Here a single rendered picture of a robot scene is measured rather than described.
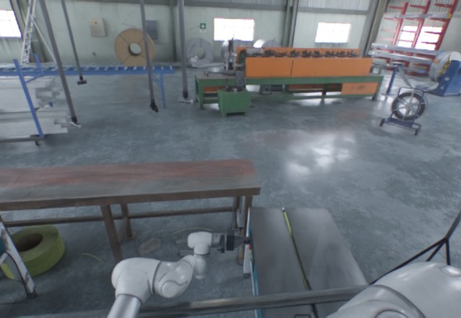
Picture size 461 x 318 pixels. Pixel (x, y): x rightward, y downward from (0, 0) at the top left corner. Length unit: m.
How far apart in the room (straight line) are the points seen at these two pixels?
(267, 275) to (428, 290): 1.00
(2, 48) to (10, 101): 10.37
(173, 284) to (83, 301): 1.39
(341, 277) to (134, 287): 1.02
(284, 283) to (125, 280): 0.76
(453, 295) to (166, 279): 0.90
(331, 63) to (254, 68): 2.07
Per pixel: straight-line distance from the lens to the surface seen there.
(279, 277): 1.48
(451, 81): 10.82
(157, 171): 2.15
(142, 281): 1.19
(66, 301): 2.51
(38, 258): 2.68
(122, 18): 13.90
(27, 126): 5.06
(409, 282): 0.57
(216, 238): 1.69
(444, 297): 0.57
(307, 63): 6.99
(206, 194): 1.92
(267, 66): 6.52
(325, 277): 1.54
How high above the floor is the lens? 1.90
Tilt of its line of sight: 29 degrees down
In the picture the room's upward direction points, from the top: 2 degrees clockwise
